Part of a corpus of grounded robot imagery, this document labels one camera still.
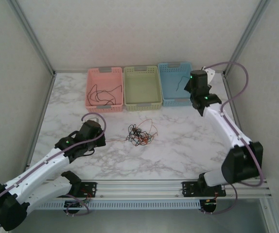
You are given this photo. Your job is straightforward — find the thin green cable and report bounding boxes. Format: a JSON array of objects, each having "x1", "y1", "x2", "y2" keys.
[{"x1": 175, "y1": 75, "x2": 189, "y2": 92}]

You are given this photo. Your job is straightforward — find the thin orange cable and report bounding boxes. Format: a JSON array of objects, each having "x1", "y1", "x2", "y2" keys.
[
  {"x1": 105, "y1": 126, "x2": 155, "y2": 146},
  {"x1": 139, "y1": 118, "x2": 159, "y2": 146}
]

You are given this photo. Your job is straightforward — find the blue perforated plastic basket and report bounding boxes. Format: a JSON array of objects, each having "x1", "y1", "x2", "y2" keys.
[{"x1": 157, "y1": 61, "x2": 194, "y2": 108}]

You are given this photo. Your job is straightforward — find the pink perforated plastic basket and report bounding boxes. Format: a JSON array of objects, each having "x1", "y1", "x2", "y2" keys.
[{"x1": 85, "y1": 67, "x2": 125, "y2": 114}]

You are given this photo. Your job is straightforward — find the green perforated plastic basket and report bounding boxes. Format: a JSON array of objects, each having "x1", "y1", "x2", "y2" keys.
[{"x1": 123, "y1": 65, "x2": 163, "y2": 112}]

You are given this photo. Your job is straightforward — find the black controller board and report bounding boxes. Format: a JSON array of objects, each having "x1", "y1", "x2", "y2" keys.
[
  {"x1": 200, "y1": 198, "x2": 218, "y2": 215},
  {"x1": 64, "y1": 200, "x2": 91, "y2": 216}
]

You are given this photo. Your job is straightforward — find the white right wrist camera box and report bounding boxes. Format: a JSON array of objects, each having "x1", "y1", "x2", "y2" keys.
[{"x1": 201, "y1": 67, "x2": 216, "y2": 85}]

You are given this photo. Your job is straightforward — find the aluminium side rail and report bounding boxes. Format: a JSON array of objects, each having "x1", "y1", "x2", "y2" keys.
[
  {"x1": 27, "y1": 71, "x2": 56, "y2": 168},
  {"x1": 222, "y1": 72, "x2": 256, "y2": 179}
]

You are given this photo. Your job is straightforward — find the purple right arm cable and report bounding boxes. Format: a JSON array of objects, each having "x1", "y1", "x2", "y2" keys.
[{"x1": 201, "y1": 62, "x2": 264, "y2": 216}]

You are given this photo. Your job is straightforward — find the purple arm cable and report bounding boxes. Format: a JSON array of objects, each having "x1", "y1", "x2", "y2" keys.
[
  {"x1": 0, "y1": 113, "x2": 107, "y2": 229},
  {"x1": 201, "y1": 62, "x2": 264, "y2": 216}
]

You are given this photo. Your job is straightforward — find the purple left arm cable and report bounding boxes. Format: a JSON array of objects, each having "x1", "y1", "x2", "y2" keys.
[{"x1": 0, "y1": 113, "x2": 107, "y2": 229}]

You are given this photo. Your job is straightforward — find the aluminium rear rail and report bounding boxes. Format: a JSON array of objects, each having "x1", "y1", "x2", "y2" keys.
[{"x1": 54, "y1": 69, "x2": 225, "y2": 74}]

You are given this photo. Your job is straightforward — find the aluminium frame post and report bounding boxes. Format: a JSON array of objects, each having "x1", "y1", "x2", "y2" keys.
[
  {"x1": 258, "y1": 198, "x2": 278, "y2": 233},
  {"x1": 223, "y1": 0, "x2": 271, "y2": 76},
  {"x1": 9, "y1": 0, "x2": 56, "y2": 75}
]

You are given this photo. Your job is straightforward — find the wide aluminium base rail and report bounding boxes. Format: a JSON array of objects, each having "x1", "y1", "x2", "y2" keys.
[{"x1": 42, "y1": 179, "x2": 273, "y2": 199}]

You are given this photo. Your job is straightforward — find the slotted grey cable duct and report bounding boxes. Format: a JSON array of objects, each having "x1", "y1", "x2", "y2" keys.
[{"x1": 15, "y1": 199, "x2": 202, "y2": 210}]

